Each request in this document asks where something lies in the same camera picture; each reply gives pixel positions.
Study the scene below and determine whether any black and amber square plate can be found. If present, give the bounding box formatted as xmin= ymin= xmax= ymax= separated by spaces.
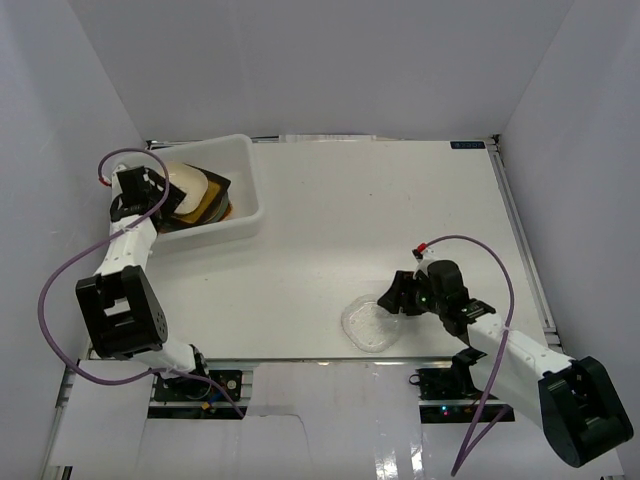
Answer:
xmin=169 ymin=164 xmax=231 ymax=222

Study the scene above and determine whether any white plastic bin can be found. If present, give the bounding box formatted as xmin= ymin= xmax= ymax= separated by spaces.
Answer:
xmin=117 ymin=133 xmax=265 ymax=257

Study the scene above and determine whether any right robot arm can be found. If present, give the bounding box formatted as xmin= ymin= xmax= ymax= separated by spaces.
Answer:
xmin=377 ymin=260 xmax=634 ymax=468

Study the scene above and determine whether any beige square bowl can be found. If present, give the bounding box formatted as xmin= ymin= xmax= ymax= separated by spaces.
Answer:
xmin=166 ymin=162 xmax=208 ymax=215

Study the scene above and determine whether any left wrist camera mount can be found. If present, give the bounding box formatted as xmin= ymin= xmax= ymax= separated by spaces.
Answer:
xmin=98 ymin=163 xmax=131 ymax=188

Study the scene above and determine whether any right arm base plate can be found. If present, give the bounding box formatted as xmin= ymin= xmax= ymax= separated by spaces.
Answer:
xmin=413 ymin=366 xmax=515 ymax=425

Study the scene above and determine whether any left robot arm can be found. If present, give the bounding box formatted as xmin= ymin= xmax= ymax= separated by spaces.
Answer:
xmin=76 ymin=166 xmax=212 ymax=399

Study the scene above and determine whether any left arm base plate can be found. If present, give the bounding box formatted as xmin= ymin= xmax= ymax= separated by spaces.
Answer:
xmin=147 ymin=369 xmax=247 ymax=420

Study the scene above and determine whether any aluminium table frame rail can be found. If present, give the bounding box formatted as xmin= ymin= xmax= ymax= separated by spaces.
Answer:
xmin=487 ymin=134 xmax=565 ymax=353

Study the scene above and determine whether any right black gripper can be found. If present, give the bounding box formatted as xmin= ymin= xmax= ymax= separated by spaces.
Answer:
xmin=377 ymin=271 xmax=446 ymax=317

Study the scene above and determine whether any blue label sticker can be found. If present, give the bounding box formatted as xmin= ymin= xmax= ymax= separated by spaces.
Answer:
xmin=450 ymin=141 xmax=486 ymax=150

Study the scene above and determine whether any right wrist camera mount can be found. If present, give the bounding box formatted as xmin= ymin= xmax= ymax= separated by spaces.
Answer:
xmin=412 ymin=243 xmax=440 ymax=276

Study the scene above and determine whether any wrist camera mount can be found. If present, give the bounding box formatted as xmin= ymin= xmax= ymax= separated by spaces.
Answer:
xmin=98 ymin=163 xmax=131 ymax=188
xmin=412 ymin=243 xmax=440 ymax=276

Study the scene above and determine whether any teal round plate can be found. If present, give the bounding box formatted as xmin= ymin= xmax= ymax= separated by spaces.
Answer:
xmin=165 ymin=195 xmax=232 ymax=225

